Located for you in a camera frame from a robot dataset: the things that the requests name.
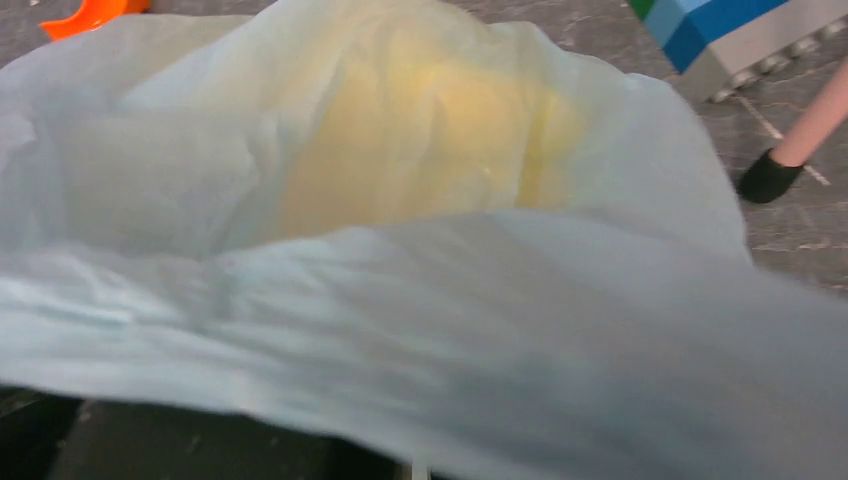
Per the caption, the green blue grey brick stack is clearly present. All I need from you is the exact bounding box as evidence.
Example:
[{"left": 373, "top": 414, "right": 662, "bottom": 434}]
[{"left": 629, "top": 0, "right": 847, "bottom": 103}]

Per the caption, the light blue plastic bag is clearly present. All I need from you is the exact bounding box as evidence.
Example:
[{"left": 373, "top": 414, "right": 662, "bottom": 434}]
[{"left": 1, "top": 1, "right": 847, "bottom": 479}]

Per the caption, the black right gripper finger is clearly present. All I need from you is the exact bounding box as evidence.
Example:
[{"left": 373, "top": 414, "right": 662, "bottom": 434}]
[{"left": 1, "top": 387, "right": 398, "bottom": 479}]

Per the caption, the yellow fake fruit in bag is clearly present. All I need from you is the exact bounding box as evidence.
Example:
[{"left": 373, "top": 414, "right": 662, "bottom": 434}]
[{"left": 276, "top": 40, "right": 585, "bottom": 238}]

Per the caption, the pink music stand tripod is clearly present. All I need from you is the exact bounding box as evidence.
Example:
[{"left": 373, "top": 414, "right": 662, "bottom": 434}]
[{"left": 736, "top": 61, "right": 847, "bottom": 204}]

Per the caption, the orange arch block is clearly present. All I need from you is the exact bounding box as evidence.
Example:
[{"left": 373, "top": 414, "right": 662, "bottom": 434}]
[{"left": 40, "top": 0, "right": 152, "bottom": 41}]

